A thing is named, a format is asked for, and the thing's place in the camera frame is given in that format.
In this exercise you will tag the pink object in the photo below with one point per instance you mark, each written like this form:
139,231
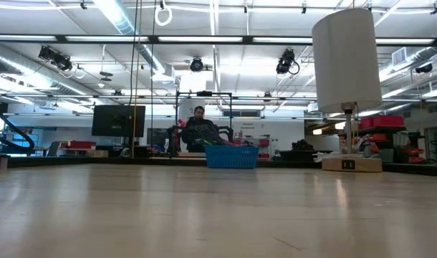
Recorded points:
183,123

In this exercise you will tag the red storage bins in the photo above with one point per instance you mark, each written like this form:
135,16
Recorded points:
383,121

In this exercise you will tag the black bag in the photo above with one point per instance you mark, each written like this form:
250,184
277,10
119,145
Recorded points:
302,145

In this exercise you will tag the black tray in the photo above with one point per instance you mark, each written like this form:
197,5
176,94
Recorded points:
304,155

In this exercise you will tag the blue plastic basket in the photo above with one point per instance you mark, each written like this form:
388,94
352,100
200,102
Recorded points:
233,157

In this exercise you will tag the person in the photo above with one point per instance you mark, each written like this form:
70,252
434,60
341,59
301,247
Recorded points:
197,129

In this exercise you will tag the wooden box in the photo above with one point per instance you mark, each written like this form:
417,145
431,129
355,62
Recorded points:
96,153

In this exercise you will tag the black wall camera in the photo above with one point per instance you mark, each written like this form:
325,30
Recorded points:
424,68

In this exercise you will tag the small red bins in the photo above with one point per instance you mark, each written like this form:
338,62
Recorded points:
415,155

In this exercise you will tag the white shade wooden base lamp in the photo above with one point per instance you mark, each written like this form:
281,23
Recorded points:
347,61

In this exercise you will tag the black monitor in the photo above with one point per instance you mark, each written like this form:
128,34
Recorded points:
111,120

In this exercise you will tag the black storage shelf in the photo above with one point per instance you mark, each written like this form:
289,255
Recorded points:
383,129

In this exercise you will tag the red box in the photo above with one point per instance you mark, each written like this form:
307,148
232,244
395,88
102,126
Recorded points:
79,144

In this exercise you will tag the small dark screen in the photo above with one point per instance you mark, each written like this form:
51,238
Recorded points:
157,136

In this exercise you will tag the white air vent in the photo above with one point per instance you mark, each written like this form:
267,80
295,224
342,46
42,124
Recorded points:
398,56

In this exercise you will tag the round black ceiling camera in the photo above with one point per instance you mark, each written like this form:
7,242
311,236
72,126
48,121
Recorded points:
196,65

